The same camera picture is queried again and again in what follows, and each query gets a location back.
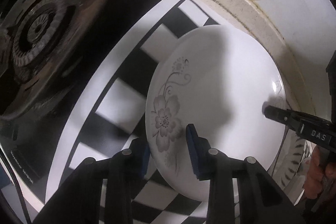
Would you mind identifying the right hand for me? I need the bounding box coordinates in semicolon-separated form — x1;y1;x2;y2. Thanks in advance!
303;146;335;200

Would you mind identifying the white blue-leaf plate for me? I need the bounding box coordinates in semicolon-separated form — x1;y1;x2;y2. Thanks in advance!
268;127;313;191

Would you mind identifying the black glass cooktop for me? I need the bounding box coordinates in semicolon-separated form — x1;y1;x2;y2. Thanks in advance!
1;0;160;185

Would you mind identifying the checkerboard mat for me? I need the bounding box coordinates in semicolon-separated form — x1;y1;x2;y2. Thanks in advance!
45;0;253;224

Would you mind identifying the gas stove burner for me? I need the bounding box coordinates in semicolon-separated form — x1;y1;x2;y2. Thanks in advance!
1;0;108;121

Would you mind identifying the white floral plate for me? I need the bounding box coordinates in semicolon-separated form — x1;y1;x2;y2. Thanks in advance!
145;25;286;201

